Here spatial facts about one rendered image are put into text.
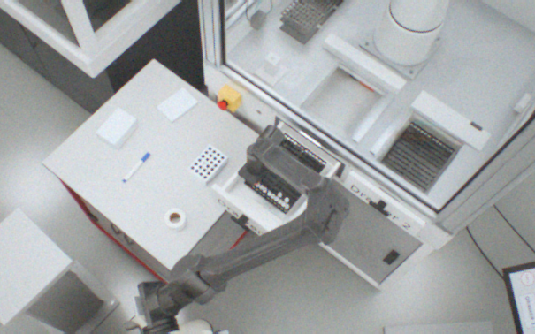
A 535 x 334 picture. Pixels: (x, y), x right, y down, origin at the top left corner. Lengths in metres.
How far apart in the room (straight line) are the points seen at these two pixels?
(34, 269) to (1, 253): 0.13
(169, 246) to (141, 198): 0.20
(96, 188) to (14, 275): 0.38
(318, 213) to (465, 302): 1.76
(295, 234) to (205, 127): 0.97
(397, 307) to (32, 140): 1.99
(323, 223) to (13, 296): 1.15
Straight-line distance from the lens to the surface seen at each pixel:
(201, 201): 1.92
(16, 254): 1.99
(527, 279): 1.79
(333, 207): 1.16
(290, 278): 2.63
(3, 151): 3.07
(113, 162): 2.02
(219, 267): 1.26
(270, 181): 1.79
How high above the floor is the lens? 2.55
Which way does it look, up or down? 65 degrees down
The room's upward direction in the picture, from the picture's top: 7 degrees clockwise
